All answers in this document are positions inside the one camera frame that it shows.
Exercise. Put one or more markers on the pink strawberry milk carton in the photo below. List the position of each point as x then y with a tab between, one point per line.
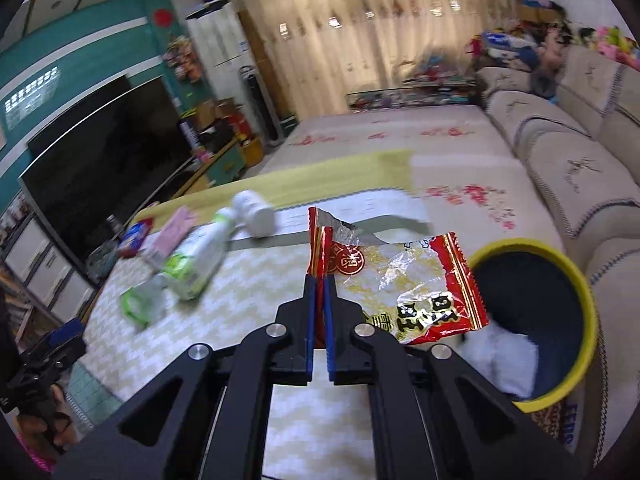
168	238

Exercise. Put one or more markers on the black television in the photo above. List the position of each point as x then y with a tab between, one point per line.
107	165

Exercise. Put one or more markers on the beige curtains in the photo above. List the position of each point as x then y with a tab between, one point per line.
322	50

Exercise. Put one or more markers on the black tower fan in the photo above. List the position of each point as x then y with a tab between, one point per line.
262	106

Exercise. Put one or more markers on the white pill bottle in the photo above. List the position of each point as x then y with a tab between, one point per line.
255	213

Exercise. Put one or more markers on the pile of plush toys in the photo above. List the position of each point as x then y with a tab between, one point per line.
541	38

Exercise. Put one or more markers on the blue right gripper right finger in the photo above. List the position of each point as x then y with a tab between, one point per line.
329	293

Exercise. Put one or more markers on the floral bed sheet platform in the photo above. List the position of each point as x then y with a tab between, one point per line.
466	175

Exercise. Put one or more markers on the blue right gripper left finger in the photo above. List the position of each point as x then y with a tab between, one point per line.
310	297

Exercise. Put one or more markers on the yellow rimmed trash bin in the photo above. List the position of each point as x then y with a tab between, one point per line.
533	289

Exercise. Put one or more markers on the red snack wrapper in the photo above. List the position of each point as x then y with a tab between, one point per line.
418	291

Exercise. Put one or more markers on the artificial flower decoration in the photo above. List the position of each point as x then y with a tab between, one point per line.
181	57

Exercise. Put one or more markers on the person left hand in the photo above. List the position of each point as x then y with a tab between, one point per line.
31	429

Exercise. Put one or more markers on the beige sofa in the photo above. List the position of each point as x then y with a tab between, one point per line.
582	152

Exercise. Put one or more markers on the green white drink bottle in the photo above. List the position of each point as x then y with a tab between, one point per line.
191	265

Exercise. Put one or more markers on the yellow patterned tablecloth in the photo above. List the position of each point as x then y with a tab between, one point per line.
317	432

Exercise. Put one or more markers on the clear green plastic cup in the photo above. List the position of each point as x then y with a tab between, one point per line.
144	304

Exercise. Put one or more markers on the blue tissue pack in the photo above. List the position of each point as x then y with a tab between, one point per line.
134	238

